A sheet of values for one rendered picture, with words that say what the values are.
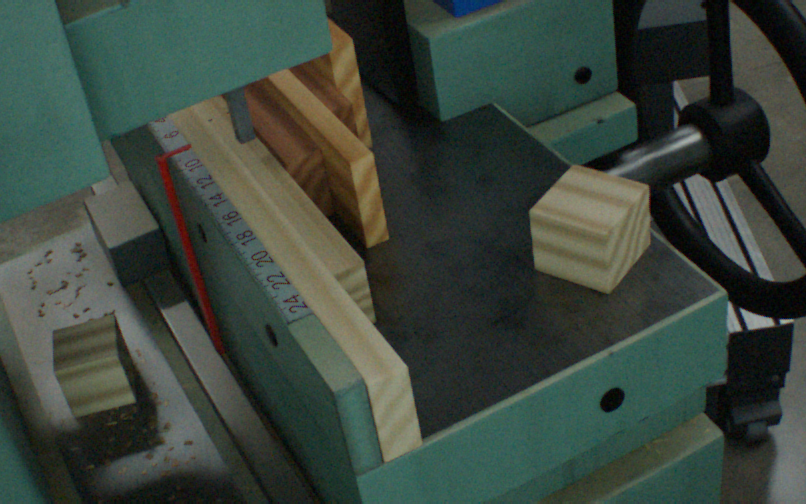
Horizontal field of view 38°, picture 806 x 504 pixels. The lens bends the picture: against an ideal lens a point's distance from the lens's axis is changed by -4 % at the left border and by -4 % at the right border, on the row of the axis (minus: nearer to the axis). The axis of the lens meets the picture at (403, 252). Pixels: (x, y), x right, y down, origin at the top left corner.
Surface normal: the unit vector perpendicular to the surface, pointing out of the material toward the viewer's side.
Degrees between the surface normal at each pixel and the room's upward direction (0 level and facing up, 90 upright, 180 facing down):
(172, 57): 90
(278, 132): 0
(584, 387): 90
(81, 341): 0
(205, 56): 90
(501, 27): 90
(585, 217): 0
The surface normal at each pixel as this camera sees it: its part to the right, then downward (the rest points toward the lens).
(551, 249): -0.59, 0.56
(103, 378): 0.23, 0.57
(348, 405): 0.46, 0.50
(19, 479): 0.67, 0.38
